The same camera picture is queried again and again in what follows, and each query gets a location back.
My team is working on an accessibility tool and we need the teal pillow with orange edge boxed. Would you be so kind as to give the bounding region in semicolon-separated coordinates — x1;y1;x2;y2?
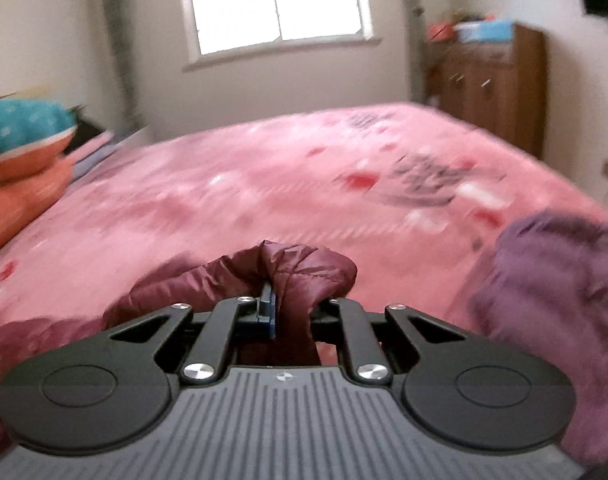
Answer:
0;99;78;184

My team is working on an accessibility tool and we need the maroon puffer jacket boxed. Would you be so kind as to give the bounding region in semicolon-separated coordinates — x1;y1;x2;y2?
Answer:
0;240;359;463

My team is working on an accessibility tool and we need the white framed window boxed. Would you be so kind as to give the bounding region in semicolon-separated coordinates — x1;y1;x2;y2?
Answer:
174;0;385;74

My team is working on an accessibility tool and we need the pink printed bed blanket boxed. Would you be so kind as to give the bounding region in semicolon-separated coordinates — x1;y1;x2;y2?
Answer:
0;101;608;353

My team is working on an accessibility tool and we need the red box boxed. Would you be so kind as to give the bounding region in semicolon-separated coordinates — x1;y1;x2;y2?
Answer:
428;21;458;44

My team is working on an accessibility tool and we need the grey curtain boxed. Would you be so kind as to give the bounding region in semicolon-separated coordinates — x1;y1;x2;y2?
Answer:
98;0;146;132
391;0;431;106

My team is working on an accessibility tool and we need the brown wooden cabinet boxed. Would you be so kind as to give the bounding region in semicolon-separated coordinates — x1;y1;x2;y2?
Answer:
426;22;548;159

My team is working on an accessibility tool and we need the purple garment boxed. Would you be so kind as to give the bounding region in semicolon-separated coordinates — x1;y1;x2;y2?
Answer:
471;211;608;467

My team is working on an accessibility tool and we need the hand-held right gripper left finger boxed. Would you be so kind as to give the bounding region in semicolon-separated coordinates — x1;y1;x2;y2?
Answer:
104;283;278;386

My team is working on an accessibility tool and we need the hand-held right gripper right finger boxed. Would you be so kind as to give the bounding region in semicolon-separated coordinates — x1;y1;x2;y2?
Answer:
311;297;468;386

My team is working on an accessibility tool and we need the folded striped bedding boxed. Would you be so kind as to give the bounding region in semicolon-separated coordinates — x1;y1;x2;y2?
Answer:
70;127;151;182

